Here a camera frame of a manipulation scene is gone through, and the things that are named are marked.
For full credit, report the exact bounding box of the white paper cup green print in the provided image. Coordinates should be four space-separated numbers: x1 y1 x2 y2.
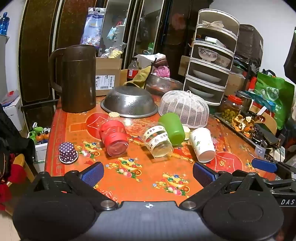
189 128 216 163

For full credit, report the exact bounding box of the green plastic cup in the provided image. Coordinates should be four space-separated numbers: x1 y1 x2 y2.
159 113 185 146

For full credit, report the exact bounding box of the purple polka dot cupcake liner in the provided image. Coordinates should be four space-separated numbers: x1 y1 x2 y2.
59 142 78 164

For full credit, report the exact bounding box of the dark metal tray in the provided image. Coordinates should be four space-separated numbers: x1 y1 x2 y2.
214 113 280 150

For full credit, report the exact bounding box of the clear glass printed band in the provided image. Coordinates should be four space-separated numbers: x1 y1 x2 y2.
140 122 173 158

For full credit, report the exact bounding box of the green shopping bag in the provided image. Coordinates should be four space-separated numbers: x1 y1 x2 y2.
253 69 295 130

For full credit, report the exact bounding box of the pickle jar red lid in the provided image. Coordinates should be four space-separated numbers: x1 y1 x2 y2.
219 94 243 123

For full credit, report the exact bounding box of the steel colander bowl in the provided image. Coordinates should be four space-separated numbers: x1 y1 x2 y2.
100 86 158 118

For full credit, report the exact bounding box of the white storage box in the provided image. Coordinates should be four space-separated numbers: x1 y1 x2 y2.
4 97 25 132

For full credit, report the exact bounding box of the brown plastic pitcher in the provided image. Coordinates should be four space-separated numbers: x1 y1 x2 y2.
49 45 96 113

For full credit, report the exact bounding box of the copper metal basin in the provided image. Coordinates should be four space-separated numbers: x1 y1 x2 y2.
144 74 183 96

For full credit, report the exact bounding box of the cardboard box with label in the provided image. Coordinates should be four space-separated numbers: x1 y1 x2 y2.
95 58 122 96

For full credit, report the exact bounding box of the black bag on rack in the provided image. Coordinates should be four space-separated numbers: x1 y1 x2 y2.
235 24 263 74

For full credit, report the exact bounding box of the white patterned bowl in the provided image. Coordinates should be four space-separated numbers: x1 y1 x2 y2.
198 47 218 62

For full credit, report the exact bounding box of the white tiered dish rack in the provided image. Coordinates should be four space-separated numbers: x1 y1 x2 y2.
183 9 239 106

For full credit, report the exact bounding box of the blue printed plastic bag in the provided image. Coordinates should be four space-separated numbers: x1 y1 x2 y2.
80 8 106 49

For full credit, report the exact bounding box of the dark wooden cabinet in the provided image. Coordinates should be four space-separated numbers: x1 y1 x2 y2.
18 1 210 122

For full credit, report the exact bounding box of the blue water bottle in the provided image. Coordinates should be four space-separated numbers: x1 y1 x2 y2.
0 12 10 36

